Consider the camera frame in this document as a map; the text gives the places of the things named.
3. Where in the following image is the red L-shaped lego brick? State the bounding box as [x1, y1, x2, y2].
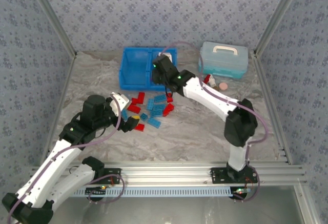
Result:
[131, 92, 146, 106]

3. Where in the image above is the wide blue plastic bin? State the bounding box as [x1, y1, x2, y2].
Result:
[118, 46, 152, 91]

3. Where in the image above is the narrow blue plastic bin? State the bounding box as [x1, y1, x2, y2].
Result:
[148, 47, 179, 92]

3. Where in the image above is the small red white bottle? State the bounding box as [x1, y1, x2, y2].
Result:
[204, 74, 216, 87]

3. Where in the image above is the light blue storage box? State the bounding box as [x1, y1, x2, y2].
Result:
[198, 41, 249, 80]

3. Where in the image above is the aluminium side rail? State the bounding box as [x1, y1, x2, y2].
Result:
[40, 53, 77, 165]
[252, 52, 293, 165]

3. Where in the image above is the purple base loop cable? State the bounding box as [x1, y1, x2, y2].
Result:
[87, 174, 126, 205]

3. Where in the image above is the aluminium front rail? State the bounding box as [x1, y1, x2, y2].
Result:
[25, 160, 308, 187]

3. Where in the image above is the white slotted cable duct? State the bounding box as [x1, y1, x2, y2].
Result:
[69, 186, 235, 198]

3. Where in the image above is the short aluminium frame post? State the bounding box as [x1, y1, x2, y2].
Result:
[293, 185, 322, 224]

